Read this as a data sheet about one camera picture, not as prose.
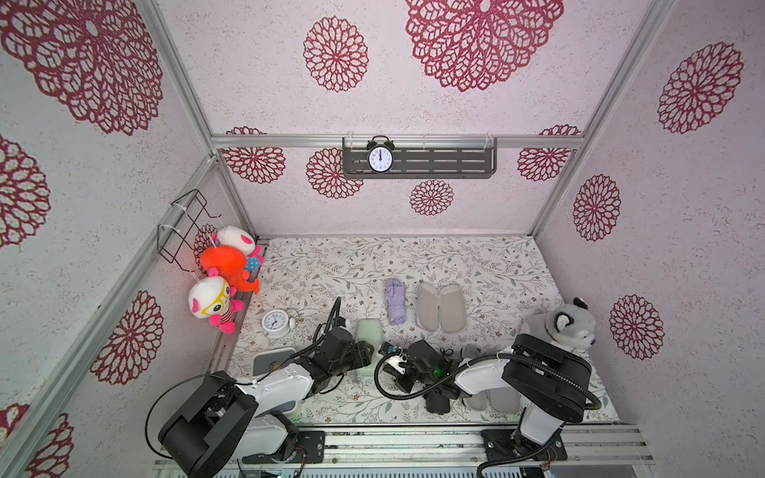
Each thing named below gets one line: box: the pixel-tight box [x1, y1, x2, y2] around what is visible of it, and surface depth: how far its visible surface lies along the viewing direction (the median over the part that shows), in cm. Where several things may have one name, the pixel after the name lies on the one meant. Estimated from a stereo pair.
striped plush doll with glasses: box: [188, 275, 246, 334], surface depth 82 cm
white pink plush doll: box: [212, 226, 265, 272], surface depth 97 cm
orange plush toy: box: [200, 244, 260, 294], surface depth 90 cm
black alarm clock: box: [366, 134, 396, 175], surface depth 92 cm
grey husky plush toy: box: [522, 296, 597, 353], surface depth 76 cm
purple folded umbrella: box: [384, 277, 407, 326], surface depth 99 cm
